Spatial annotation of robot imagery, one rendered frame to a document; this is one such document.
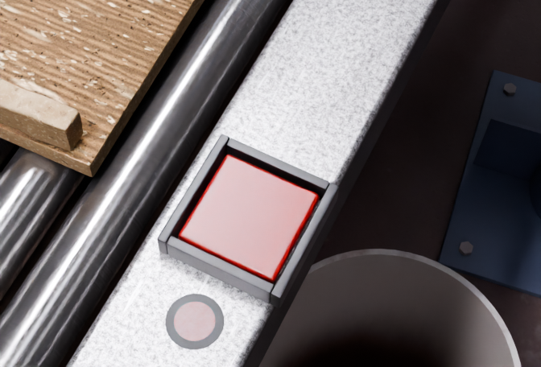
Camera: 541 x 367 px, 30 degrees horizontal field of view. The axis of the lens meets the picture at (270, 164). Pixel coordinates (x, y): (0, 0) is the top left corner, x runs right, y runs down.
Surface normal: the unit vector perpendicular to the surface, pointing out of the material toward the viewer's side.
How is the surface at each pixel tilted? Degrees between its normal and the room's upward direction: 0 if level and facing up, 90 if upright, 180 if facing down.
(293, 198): 0
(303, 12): 0
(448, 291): 87
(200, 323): 0
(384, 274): 87
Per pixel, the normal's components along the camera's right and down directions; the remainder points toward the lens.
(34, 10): 0.02, -0.48
